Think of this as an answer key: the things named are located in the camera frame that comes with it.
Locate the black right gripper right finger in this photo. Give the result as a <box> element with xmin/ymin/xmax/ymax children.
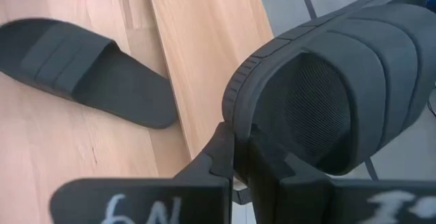
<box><xmin>234</xmin><ymin>125</ymin><xmax>436</xmax><ymax>224</ymax></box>

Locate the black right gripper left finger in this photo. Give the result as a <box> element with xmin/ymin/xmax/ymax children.
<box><xmin>49</xmin><ymin>121</ymin><xmax>236</xmax><ymax>224</ymax></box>

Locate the black slide sandal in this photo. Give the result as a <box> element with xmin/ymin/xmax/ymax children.
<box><xmin>221</xmin><ymin>0</ymin><xmax>436</xmax><ymax>177</ymax></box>
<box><xmin>0</xmin><ymin>18</ymin><xmax>178</xmax><ymax>129</ymax></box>

